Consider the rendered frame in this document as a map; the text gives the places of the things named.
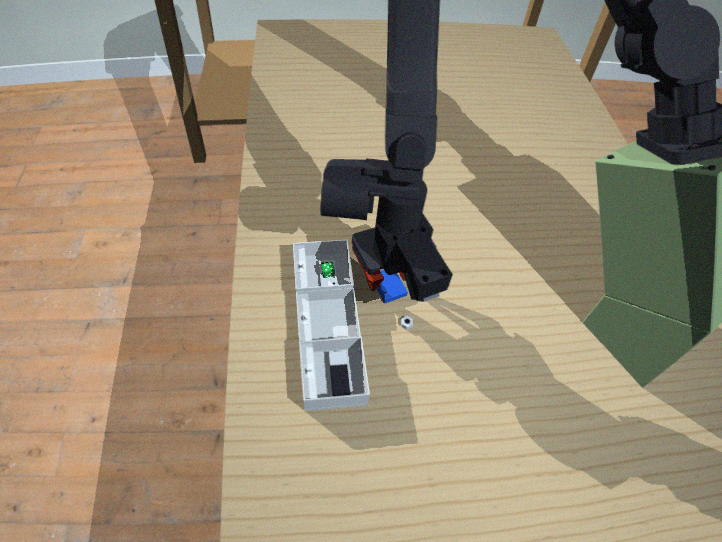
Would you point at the blue block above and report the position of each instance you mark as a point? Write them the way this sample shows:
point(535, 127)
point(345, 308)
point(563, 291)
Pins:
point(391, 288)

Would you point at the green die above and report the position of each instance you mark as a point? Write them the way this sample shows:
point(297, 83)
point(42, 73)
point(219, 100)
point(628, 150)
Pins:
point(328, 270)

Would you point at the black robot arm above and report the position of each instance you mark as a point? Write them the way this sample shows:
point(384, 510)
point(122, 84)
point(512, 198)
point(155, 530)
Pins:
point(669, 38)

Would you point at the white domino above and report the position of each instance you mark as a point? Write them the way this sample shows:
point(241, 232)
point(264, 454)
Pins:
point(329, 281)

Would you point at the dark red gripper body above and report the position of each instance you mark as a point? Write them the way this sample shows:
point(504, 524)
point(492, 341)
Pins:
point(362, 244)

